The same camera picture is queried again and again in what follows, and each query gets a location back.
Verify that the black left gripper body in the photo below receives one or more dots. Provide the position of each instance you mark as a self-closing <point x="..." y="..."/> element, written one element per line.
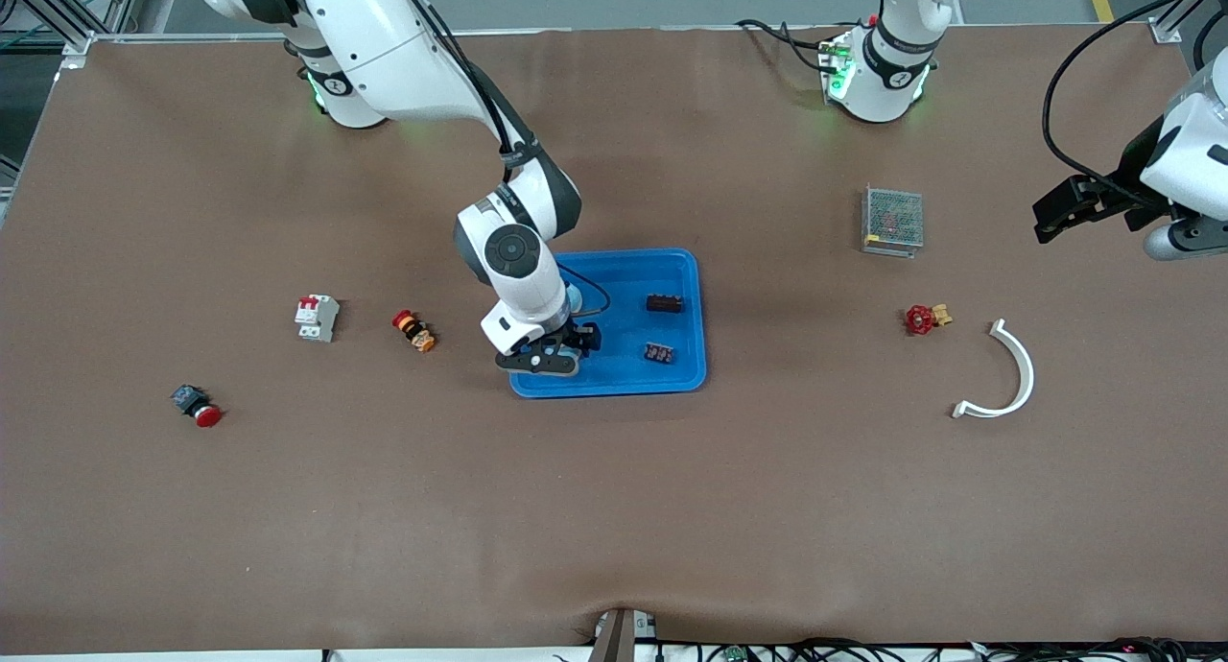
<point x="1130" y="176"/>

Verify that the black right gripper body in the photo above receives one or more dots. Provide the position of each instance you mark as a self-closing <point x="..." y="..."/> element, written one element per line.
<point x="579" y="336"/>

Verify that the light blue call bell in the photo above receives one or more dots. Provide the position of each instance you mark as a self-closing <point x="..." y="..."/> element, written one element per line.
<point x="575" y="300"/>

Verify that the small black relay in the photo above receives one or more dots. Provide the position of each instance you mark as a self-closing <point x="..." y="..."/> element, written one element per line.
<point x="658" y="353"/>

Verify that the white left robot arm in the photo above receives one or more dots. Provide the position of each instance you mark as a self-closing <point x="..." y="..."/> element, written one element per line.
<point x="878" y="67"/>

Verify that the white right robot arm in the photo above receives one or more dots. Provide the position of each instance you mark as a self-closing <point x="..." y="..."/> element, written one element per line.
<point x="513" y="249"/>

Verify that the blue plastic tray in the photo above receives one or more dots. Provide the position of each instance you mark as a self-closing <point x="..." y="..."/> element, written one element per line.
<point x="633" y="374"/>

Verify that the metal mesh power supply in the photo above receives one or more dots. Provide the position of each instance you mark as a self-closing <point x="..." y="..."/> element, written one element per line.
<point x="894" y="219"/>

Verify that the red valve handwheel brass fitting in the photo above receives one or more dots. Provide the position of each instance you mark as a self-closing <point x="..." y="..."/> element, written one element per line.
<point x="923" y="319"/>

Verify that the white red circuit breaker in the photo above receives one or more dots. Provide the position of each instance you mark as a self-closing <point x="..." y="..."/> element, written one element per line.
<point x="317" y="318"/>

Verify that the metal table edge clamp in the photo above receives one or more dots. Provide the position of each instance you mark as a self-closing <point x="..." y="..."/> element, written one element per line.
<point x="619" y="638"/>

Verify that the red mushroom button dark body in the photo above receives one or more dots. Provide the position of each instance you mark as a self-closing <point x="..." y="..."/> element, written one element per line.
<point x="197" y="405"/>

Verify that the black left camera bracket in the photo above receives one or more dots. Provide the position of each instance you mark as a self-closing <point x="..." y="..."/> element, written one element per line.
<point x="1146" y="219"/>

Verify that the black camera bracket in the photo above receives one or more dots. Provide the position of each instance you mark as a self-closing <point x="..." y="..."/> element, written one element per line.
<point x="528" y="360"/>
<point x="1146" y="219"/>

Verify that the black right camera bracket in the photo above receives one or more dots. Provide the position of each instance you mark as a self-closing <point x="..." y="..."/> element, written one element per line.
<point x="528" y="360"/>

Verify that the aluminium frame post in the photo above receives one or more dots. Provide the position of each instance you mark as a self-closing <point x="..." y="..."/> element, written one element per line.
<point x="1166" y="31"/>
<point x="75" y="46"/>

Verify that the white curved plastic bracket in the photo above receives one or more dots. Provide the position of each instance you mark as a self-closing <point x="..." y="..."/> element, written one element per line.
<point x="1027" y="369"/>

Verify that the red orange pushbutton switch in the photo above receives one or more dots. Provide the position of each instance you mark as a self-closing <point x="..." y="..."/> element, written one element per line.
<point x="414" y="331"/>

